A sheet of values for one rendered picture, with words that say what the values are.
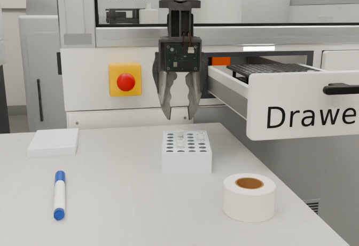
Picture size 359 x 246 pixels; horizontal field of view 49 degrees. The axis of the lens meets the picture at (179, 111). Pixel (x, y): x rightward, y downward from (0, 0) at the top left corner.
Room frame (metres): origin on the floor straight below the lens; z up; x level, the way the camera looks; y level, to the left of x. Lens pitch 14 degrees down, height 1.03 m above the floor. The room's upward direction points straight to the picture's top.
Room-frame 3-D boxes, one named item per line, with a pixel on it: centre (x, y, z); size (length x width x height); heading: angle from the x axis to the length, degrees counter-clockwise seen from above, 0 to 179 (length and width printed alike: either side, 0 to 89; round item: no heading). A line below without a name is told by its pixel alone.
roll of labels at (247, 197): (0.50, -0.09, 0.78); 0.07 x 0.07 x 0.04
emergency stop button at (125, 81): (0.86, 0.12, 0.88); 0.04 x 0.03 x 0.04; 101
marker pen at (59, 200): (0.53, 0.18, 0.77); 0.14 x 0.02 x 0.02; 16
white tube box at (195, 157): (0.68, -0.01, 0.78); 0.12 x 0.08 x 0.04; 1
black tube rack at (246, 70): (0.85, -0.22, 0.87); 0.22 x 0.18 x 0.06; 11
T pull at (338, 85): (0.63, -0.26, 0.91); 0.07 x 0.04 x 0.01; 101
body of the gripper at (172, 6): (0.69, 0.00, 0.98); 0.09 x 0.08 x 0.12; 1
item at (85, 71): (1.45, -0.15, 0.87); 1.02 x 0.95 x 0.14; 101
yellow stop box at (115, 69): (0.89, 0.12, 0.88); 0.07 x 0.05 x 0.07; 101
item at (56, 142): (0.77, 0.25, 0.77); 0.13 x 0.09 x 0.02; 11
